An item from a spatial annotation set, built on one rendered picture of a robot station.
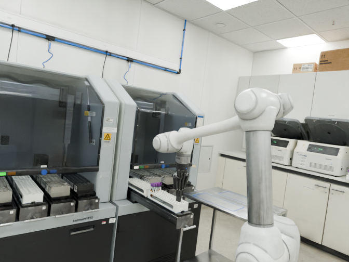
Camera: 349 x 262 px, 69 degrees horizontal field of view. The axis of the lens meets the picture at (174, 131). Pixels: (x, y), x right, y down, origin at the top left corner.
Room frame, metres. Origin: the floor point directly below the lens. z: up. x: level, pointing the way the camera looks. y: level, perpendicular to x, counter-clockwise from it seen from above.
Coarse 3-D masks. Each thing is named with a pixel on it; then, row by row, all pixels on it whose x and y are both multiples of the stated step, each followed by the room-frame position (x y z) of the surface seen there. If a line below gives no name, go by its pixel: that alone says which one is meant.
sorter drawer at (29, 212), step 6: (12, 192) 1.51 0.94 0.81; (12, 198) 1.47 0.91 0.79; (18, 198) 1.40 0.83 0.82; (18, 204) 1.35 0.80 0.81; (24, 204) 1.33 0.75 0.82; (30, 204) 1.34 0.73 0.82; (36, 204) 1.35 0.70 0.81; (42, 204) 1.37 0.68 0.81; (18, 210) 1.32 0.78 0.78; (24, 210) 1.31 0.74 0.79; (30, 210) 1.33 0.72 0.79; (36, 210) 1.35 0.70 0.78; (42, 210) 1.37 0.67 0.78; (24, 216) 1.31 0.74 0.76; (30, 216) 1.33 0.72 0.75; (36, 216) 1.35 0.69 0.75; (42, 216) 1.37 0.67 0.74; (24, 222) 1.28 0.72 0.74
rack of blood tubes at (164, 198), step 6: (150, 192) 1.66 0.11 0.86; (156, 192) 1.66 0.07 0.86; (162, 192) 1.67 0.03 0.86; (150, 198) 1.65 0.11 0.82; (156, 198) 1.65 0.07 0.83; (162, 198) 1.56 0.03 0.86; (168, 198) 1.57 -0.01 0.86; (174, 198) 1.58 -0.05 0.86; (162, 204) 1.55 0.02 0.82; (168, 204) 1.61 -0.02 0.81; (174, 204) 1.47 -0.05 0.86; (180, 204) 1.47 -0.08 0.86; (186, 204) 1.51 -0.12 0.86; (174, 210) 1.46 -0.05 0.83; (180, 210) 1.48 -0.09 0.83; (186, 210) 1.51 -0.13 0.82
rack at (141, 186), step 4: (132, 180) 1.89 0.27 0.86; (136, 180) 1.90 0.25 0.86; (140, 180) 1.91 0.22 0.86; (128, 184) 1.91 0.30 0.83; (132, 184) 1.91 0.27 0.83; (136, 184) 1.79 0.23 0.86; (140, 184) 1.80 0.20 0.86; (144, 184) 1.82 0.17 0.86; (148, 184) 1.84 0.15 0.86; (132, 188) 1.82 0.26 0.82; (136, 188) 1.86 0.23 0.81; (140, 188) 1.88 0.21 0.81; (144, 188) 1.71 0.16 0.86; (148, 188) 1.73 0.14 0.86; (140, 192) 1.74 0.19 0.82; (144, 192) 1.71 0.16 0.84
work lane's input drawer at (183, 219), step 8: (128, 192) 1.83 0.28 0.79; (136, 192) 1.77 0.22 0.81; (136, 200) 1.74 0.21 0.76; (144, 200) 1.67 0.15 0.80; (152, 200) 1.63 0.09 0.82; (152, 208) 1.60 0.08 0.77; (160, 208) 1.53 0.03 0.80; (168, 216) 1.47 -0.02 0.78; (176, 216) 1.44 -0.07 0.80; (184, 216) 1.45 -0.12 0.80; (192, 216) 1.49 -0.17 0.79; (176, 224) 1.42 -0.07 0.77; (184, 224) 1.46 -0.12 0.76; (192, 224) 1.50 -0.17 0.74
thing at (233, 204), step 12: (192, 192) 1.90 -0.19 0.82; (204, 192) 1.94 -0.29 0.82; (216, 192) 1.97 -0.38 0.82; (228, 192) 2.01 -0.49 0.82; (204, 204) 1.70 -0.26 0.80; (216, 204) 1.68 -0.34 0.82; (228, 204) 1.71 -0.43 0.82; (240, 204) 1.74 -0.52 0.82; (216, 216) 2.14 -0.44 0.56; (240, 216) 1.51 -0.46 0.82; (180, 228) 1.84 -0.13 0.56; (180, 240) 1.83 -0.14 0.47; (180, 252) 1.85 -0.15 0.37; (204, 252) 2.06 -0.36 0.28; (216, 252) 2.09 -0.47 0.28
